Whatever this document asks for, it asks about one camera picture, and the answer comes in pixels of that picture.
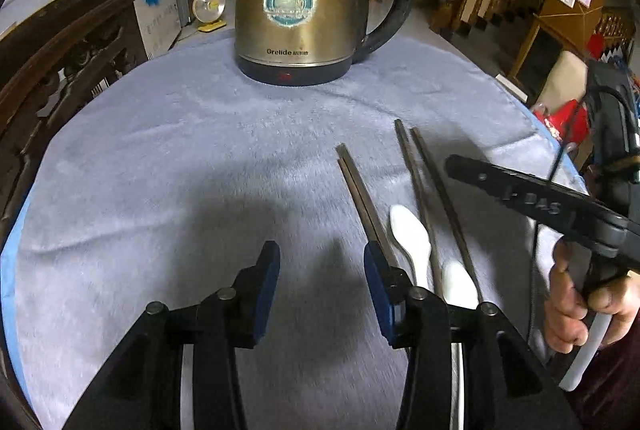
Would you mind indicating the dark chopstick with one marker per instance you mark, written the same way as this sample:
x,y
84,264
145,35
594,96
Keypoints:
x,y
412,166
447,205
357,198
383,242

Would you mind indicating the white plastic spoon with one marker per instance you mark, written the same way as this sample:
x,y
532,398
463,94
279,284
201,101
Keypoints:
x,y
458,287
412,238

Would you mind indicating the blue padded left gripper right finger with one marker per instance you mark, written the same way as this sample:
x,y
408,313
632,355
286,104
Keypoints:
x,y
388,288

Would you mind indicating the red plastic child chair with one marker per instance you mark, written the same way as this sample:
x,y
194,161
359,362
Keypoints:
x,y
567,124

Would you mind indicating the small electric heater fan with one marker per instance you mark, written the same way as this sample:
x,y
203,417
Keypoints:
x,y
209,13

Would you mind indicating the person's right hand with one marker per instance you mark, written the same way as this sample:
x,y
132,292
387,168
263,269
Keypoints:
x,y
565,310

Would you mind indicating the grey towel table cover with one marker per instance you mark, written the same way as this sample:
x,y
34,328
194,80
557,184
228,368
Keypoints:
x,y
169,182

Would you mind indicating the dark carved wooden sideboard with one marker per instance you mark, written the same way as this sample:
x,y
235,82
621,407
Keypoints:
x,y
51,67

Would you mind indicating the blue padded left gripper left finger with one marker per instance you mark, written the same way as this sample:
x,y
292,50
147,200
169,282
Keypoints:
x,y
255,287

